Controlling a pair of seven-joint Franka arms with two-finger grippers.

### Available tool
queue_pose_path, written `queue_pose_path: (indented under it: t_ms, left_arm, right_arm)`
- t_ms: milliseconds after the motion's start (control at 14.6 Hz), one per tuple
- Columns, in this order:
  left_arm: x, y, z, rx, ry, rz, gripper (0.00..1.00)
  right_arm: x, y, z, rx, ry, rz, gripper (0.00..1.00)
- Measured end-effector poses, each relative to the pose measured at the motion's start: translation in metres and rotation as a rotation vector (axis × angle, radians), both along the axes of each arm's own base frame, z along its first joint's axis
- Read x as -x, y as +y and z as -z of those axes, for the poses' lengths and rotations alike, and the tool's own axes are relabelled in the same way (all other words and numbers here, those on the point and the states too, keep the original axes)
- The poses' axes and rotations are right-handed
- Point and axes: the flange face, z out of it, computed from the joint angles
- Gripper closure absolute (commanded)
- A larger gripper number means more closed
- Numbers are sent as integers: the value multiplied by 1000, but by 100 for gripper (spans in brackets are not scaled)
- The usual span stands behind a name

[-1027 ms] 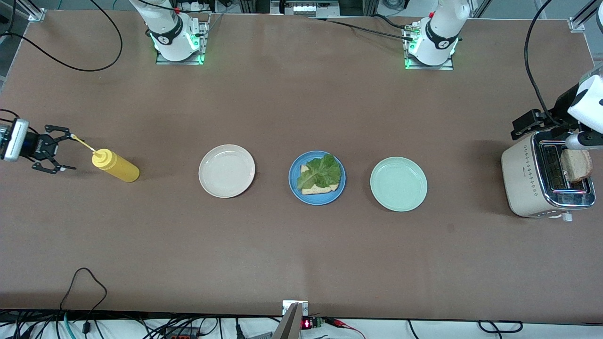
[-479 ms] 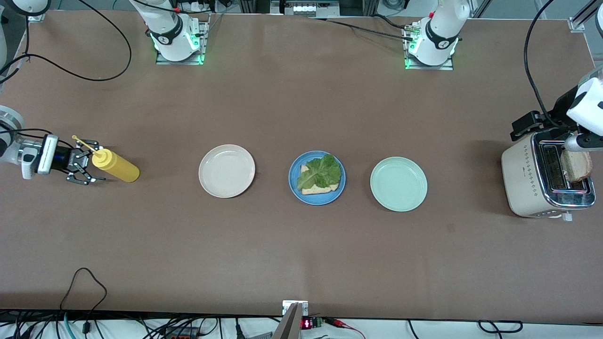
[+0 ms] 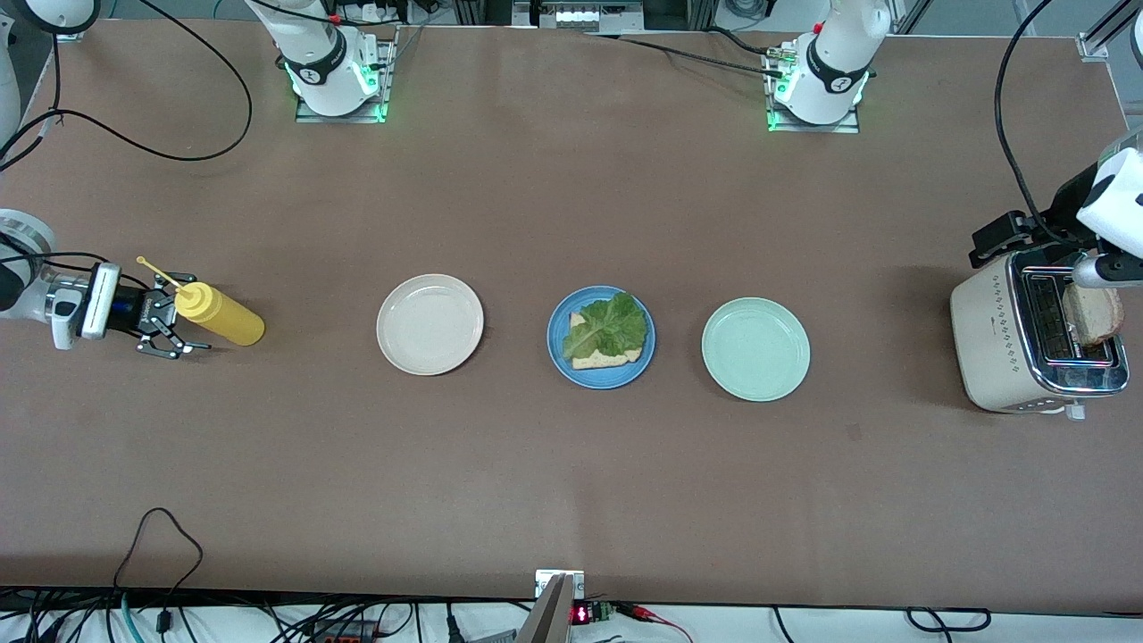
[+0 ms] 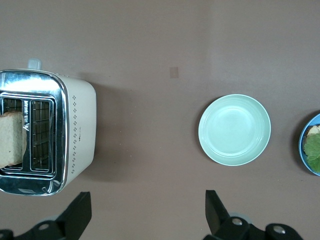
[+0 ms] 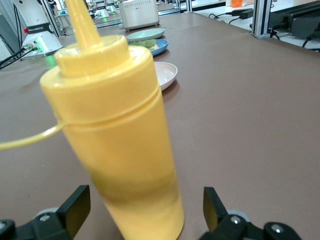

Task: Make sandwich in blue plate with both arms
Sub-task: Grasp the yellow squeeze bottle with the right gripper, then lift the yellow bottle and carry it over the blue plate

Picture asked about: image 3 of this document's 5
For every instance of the grey electronics unit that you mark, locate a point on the grey electronics unit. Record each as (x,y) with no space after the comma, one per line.
(580,16)

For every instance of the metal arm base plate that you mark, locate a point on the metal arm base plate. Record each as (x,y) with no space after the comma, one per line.
(387,80)
(804,128)

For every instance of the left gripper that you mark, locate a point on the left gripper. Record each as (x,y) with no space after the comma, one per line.
(1064,207)

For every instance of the light green plate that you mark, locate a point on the light green plate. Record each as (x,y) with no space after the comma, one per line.
(755,349)

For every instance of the green lettuce leaf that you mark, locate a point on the green lettuce leaf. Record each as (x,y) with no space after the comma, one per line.
(612,326)

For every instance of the toast bread slice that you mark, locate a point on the toast bread slice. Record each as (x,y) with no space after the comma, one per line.
(616,360)
(1094,317)

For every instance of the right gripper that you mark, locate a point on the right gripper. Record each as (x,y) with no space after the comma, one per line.
(134,312)

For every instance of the yellow mustard squeeze bottle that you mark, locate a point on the yellow mustard squeeze bottle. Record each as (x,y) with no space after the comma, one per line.
(223,317)

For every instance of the beige chrome toaster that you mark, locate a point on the beige chrome toaster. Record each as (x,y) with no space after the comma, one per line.
(982,339)

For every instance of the beige plate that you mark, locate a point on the beige plate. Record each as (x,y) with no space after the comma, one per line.
(429,324)

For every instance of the small red display module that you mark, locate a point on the small red display module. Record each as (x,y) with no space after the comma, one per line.
(580,613)

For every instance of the blue plate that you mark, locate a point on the blue plate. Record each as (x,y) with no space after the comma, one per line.
(601,379)

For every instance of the grey metal camera bracket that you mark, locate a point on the grey metal camera bracket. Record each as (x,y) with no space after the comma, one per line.
(549,616)

